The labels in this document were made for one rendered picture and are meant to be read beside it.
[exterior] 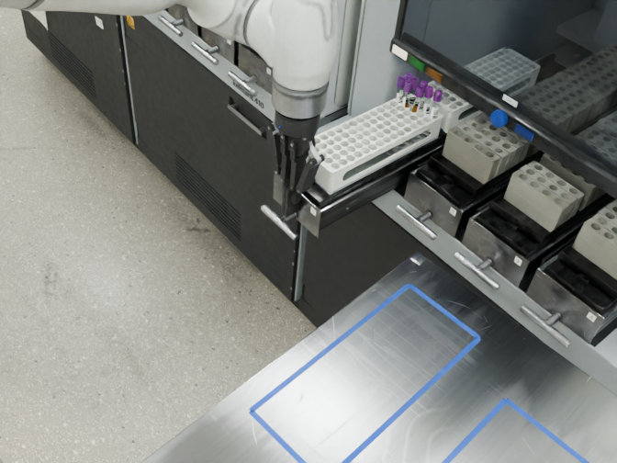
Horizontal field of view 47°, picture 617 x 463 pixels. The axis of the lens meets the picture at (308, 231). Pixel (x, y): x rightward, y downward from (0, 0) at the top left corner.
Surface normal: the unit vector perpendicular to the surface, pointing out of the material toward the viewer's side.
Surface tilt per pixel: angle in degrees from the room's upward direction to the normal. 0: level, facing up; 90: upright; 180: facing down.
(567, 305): 90
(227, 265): 0
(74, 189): 0
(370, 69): 90
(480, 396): 0
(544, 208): 90
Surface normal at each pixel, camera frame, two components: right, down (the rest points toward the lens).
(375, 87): -0.76, 0.42
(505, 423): 0.07, -0.70
